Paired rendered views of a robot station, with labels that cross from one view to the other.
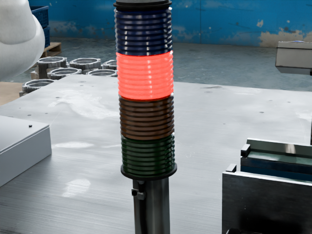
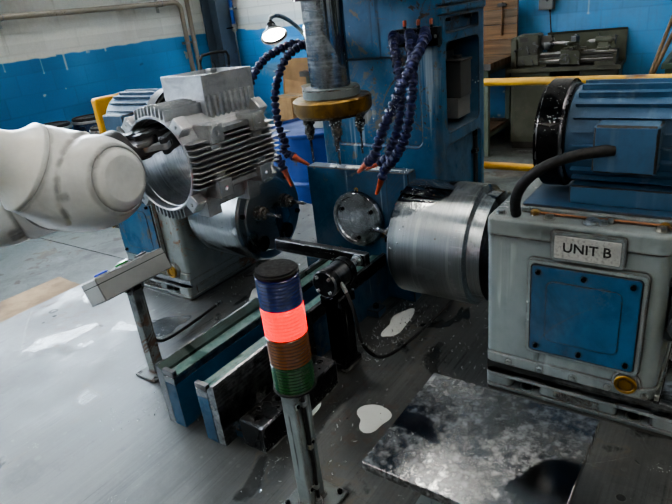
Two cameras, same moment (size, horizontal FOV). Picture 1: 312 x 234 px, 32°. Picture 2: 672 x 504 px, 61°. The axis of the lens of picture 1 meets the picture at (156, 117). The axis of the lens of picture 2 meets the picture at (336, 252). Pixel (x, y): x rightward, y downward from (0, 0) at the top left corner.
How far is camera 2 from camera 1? 0.77 m
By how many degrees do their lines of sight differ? 71
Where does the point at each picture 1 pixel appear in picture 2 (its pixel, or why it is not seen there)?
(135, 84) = (302, 325)
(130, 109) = (301, 344)
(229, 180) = (218, 389)
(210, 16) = not seen: outside the picture
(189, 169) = (66, 448)
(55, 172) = not seen: outside the picture
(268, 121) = (17, 373)
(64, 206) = not seen: outside the picture
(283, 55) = (107, 288)
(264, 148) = (174, 361)
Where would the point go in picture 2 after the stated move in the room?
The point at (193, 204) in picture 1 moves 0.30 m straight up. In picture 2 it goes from (140, 454) to (95, 315)
